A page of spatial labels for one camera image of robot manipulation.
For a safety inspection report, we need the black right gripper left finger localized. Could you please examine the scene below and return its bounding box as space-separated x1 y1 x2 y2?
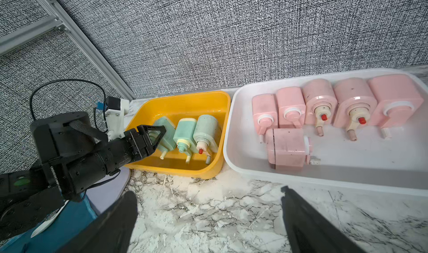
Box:
58 191 138 253

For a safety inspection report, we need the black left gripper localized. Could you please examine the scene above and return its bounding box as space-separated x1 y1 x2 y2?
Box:
124 125 166 161

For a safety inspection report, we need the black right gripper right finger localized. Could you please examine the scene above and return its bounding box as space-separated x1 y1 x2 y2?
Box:
281 186 364 253

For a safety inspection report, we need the green sharpener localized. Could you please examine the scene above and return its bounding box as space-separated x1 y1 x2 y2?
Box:
154 117 177 160
193 114 221 165
173 118 197 164

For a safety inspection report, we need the yellow plastic storage box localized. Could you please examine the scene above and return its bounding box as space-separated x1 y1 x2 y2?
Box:
125 91 231 179

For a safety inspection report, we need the white plastic storage box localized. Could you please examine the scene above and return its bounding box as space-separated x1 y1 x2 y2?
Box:
223 76 428 198

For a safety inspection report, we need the pink pencil sharpener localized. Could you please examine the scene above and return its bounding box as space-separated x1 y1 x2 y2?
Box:
368 74 424 139

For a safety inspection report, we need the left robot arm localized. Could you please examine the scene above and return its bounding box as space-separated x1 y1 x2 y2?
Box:
1 112 166 240

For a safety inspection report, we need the teal cloth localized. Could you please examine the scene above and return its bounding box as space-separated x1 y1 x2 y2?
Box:
1 197 97 253

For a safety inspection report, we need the lilac plastic tray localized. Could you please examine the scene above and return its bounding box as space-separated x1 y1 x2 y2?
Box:
86 167 131 215

